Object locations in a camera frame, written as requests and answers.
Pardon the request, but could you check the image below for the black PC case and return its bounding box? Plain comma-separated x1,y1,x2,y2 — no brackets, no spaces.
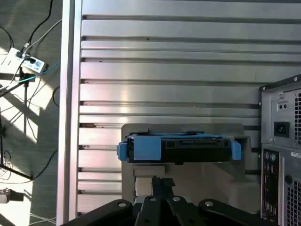
258,74,301,226

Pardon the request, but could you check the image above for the white power strip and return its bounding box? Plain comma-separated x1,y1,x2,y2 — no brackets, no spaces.
0,47,49,74

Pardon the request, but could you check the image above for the hard disk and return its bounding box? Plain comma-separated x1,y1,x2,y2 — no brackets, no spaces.
117,133,242,165

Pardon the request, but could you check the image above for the thin black floor cable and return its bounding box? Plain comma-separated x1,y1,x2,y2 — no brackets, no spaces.
0,150,58,181

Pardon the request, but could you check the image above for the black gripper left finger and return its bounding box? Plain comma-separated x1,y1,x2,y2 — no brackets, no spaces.
62,178,165,226

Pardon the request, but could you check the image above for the small silver block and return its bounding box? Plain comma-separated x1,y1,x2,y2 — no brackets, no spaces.
135,176,154,196

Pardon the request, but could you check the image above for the grey parts rack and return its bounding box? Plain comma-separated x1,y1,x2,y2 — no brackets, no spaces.
121,123,262,214

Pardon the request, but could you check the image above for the blue cable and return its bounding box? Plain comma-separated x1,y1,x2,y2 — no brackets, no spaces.
16,61,61,83

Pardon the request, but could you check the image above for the small black and white device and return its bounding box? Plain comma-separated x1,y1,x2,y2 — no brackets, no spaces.
0,188,24,203

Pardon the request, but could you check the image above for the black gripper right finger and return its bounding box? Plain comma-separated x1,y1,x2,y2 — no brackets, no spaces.
162,178,278,226

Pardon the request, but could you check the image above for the grey cable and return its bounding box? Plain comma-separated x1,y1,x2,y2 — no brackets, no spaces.
24,18,63,49

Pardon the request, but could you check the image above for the black power cable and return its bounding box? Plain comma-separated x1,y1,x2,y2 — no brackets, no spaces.
20,0,54,54

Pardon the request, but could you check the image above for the black tripod stand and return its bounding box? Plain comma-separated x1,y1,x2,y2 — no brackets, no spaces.
0,67,36,181

